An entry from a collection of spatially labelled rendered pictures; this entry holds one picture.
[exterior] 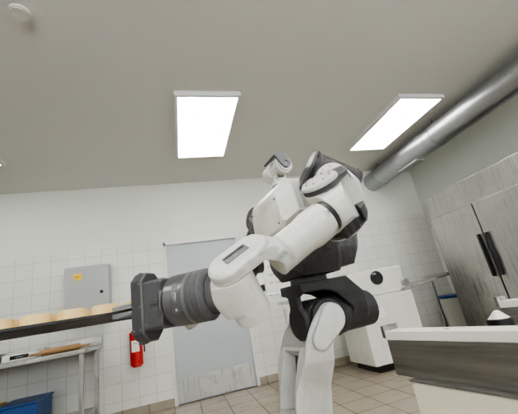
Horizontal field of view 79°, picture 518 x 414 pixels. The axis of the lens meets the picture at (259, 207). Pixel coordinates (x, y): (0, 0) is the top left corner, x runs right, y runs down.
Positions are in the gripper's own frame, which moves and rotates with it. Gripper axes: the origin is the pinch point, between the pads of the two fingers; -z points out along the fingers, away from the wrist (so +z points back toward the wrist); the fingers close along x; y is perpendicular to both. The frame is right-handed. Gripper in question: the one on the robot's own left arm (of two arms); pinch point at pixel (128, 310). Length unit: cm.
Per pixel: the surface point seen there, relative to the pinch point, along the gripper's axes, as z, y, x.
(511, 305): 66, -24, -11
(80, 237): -315, -261, 130
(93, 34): -97, -82, 200
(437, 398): 47, 0, -18
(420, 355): 47.1, -1.2, -13.3
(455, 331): 51, 3, -10
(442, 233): 140, -435, 51
